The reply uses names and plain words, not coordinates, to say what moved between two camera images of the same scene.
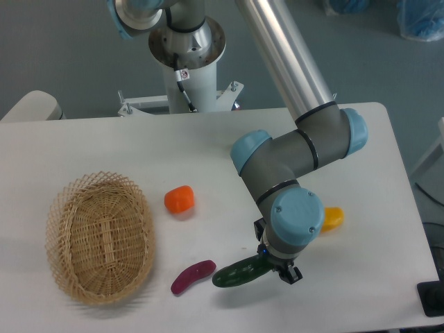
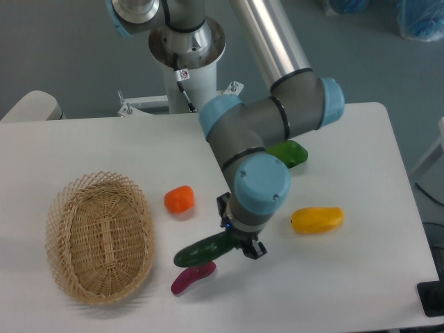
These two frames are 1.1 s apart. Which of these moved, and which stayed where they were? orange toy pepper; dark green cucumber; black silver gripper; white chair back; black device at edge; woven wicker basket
Moved: dark green cucumber; black silver gripper
Stayed: orange toy pepper; black device at edge; woven wicker basket; white chair back
